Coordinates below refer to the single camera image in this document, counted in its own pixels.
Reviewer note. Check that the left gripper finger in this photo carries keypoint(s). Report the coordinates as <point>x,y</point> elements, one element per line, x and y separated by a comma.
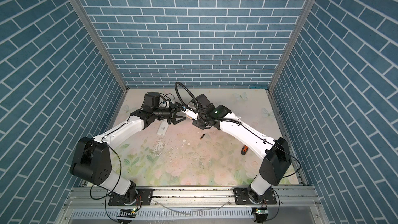
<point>175,119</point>
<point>176,107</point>

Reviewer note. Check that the white remote with display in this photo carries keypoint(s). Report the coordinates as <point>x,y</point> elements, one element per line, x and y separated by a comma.
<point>190,114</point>

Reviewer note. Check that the white slotted cable duct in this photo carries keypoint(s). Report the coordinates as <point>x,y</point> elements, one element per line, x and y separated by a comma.
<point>164,214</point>

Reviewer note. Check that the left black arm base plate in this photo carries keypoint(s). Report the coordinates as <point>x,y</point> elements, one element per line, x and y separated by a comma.
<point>133,197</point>

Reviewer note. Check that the right circuit board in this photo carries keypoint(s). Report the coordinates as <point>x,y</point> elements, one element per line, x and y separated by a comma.
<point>260,211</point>

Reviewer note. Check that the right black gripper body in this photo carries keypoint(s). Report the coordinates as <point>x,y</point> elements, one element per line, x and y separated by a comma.
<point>200,122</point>

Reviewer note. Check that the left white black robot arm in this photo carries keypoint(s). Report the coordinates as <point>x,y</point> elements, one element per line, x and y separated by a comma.
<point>92,159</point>

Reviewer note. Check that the left circuit board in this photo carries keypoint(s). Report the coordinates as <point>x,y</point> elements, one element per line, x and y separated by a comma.
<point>127,213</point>

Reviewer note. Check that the circuit board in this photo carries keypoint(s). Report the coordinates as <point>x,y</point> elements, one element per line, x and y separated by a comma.
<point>260,211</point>
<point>127,213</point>

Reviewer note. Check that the orange black screwdriver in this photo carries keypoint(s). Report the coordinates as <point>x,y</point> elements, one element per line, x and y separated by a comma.
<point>244,150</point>

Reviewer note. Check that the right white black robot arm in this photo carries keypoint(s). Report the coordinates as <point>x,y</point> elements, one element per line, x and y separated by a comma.
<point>275,154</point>

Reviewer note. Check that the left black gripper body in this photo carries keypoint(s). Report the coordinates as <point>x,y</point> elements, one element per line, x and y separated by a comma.
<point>164,113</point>

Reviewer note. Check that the aluminium front rail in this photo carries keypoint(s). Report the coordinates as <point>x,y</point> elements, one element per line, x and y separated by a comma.
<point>296,204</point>

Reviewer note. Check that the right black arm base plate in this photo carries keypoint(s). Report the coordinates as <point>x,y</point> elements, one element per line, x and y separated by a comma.
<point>246,196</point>

